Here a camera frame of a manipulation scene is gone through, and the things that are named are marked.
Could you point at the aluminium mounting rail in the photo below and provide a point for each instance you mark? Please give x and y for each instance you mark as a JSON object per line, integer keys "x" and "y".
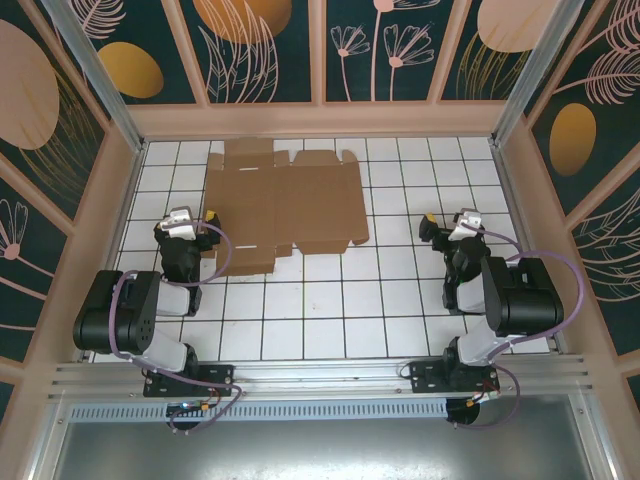
{"x": 320, "y": 375}

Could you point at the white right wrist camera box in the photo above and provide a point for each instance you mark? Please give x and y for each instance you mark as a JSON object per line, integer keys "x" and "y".
{"x": 467, "y": 222}

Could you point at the aluminium frame post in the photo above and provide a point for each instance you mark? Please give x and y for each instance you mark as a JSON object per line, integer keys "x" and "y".
{"x": 530, "y": 75}
{"x": 100, "y": 85}

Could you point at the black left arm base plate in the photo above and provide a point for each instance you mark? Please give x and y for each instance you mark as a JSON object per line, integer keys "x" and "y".
{"x": 215, "y": 377}

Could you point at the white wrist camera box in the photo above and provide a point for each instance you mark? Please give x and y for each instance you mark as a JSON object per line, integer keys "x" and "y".
{"x": 179, "y": 225}
{"x": 467, "y": 222}

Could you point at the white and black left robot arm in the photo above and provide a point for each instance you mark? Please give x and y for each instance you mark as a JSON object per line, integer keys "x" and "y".
{"x": 100, "y": 315}

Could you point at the grey metal sheet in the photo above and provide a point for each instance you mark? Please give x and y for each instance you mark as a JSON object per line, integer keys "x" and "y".
{"x": 320, "y": 450}

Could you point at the brown cardboard box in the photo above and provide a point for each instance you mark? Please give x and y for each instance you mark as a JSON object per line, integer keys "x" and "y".
{"x": 290, "y": 205}

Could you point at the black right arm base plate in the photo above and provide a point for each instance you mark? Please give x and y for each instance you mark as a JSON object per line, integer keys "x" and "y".
{"x": 425, "y": 377}

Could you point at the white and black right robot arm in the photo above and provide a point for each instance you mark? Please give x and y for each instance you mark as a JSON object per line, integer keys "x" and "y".
{"x": 525, "y": 300}

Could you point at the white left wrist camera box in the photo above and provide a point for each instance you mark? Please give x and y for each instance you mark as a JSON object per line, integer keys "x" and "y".
{"x": 179, "y": 225}

